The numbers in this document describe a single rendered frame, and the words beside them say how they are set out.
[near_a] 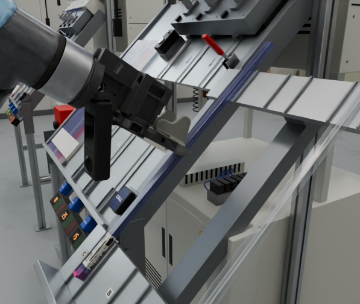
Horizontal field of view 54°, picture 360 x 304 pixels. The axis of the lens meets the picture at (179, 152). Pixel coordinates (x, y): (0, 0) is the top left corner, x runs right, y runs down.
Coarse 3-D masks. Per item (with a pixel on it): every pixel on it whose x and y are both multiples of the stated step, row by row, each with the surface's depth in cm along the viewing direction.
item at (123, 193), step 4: (124, 188) 69; (120, 192) 69; (124, 192) 68; (128, 192) 67; (116, 196) 69; (120, 196) 68; (124, 196) 67; (112, 200) 69; (116, 200) 68; (120, 200) 67; (112, 204) 68; (116, 204) 67; (116, 208) 66
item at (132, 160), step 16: (112, 128) 100; (112, 144) 94; (128, 144) 88; (144, 144) 83; (80, 160) 101; (112, 160) 89; (128, 160) 84; (144, 160) 79; (80, 176) 95; (112, 176) 84; (128, 176) 79; (144, 176) 75; (96, 192) 84; (112, 192) 79; (96, 208) 79
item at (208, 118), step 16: (256, 64) 61; (240, 80) 60; (224, 96) 60; (208, 112) 59; (192, 144) 58; (176, 160) 57; (160, 176) 56; (144, 192) 56; (128, 208) 56; (80, 272) 53
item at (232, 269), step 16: (352, 96) 43; (352, 112) 42; (336, 128) 42; (320, 144) 42; (304, 160) 42; (320, 160) 41; (304, 176) 40; (288, 192) 40; (272, 208) 40; (256, 224) 40; (272, 224) 39; (256, 240) 39; (240, 256) 39; (224, 272) 39; (240, 272) 39; (224, 288) 38
